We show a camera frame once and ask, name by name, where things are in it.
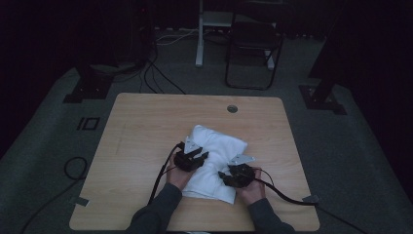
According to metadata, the white floor cable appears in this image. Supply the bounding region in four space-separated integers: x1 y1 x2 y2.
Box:
155 28 200 47

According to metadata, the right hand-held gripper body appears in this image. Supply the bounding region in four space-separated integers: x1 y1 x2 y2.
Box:
223 153 257 189

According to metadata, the black folding chair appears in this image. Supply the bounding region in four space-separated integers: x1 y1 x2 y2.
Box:
224 13 286 92

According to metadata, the white pleated skirt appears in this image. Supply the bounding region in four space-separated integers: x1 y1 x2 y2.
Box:
181 124 249 206

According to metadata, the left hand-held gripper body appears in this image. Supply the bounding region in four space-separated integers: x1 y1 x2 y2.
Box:
172 136 205 174

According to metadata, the person's right hand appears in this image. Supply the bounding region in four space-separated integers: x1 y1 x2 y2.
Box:
235 167 268 207

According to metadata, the person's left hand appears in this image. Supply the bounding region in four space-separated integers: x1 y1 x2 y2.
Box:
166 155 197 192

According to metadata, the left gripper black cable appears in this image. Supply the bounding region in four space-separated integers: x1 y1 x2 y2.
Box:
147 141 186 206

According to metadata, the white metal table frame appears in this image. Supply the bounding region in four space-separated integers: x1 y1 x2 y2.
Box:
195 0 277 71

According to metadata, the looped black floor cable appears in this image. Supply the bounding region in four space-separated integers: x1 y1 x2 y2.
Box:
19 156 90 234

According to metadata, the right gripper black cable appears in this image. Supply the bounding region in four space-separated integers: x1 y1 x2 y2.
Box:
252 168 369 234

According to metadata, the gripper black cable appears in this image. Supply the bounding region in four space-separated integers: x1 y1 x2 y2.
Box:
147 141 186 206
252 168 369 234

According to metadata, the black stand with flat base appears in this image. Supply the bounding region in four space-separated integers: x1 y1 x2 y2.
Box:
297 32 349 116
62 62 115 105

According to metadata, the grey tape piece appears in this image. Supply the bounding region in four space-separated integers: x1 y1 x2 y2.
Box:
301 193 321 205
74 196 91 208

